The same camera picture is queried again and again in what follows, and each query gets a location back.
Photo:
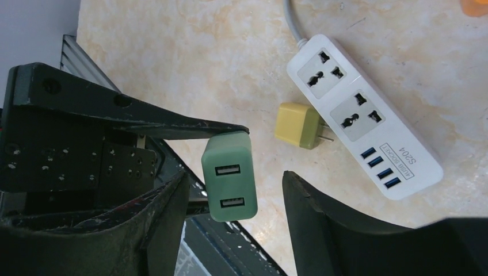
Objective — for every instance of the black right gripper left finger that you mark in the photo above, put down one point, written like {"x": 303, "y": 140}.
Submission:
{"x": 139, "y": 237}

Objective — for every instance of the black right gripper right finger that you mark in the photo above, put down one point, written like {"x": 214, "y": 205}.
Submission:
{"x": 331, "y": 238}

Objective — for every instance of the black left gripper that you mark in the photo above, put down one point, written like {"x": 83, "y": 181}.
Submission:
{"x": 43, "y": 149}

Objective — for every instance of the white power strip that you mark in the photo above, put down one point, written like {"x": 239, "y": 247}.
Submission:
{"x": 386, "y": 146}

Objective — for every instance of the green plug adapter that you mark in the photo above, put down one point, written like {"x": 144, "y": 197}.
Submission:
{"x": 229, "y": 177}

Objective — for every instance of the yellow plug adapter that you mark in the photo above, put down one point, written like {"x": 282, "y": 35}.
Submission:
{"x": 300, "y": 125}

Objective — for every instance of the orange power strip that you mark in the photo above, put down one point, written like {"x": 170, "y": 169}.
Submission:
{"x": 474, "y": 8}

